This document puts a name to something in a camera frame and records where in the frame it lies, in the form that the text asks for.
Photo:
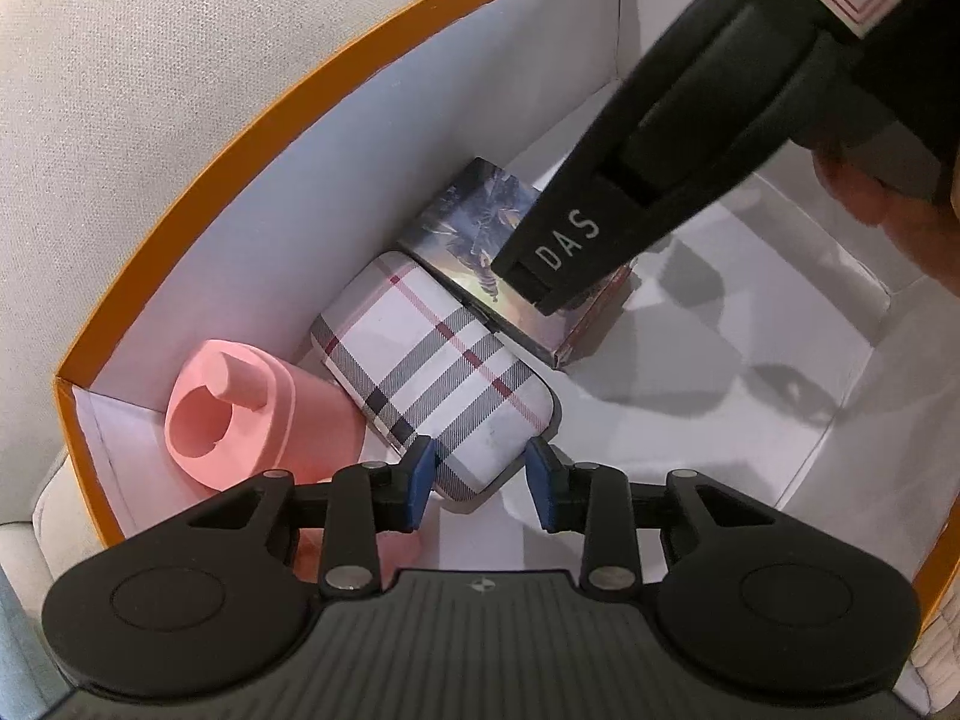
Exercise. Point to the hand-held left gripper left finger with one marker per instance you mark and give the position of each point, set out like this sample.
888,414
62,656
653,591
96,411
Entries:
420,487

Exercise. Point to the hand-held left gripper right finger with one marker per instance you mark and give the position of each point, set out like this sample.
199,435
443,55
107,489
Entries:
540,487

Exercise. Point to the pink plastic cup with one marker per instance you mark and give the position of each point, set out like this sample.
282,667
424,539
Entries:
315,420

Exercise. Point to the plaid hard case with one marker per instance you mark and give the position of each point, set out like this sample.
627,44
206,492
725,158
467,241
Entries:
435,360

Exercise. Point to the printed card box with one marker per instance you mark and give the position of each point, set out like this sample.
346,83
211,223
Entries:
465,217

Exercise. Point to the orange cardboard box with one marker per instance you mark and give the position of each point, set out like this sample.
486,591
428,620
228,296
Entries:
225,255

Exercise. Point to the person's right hand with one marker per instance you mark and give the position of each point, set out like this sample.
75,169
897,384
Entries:
877,202

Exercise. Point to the light blue pillow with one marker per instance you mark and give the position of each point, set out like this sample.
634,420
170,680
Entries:
15,637

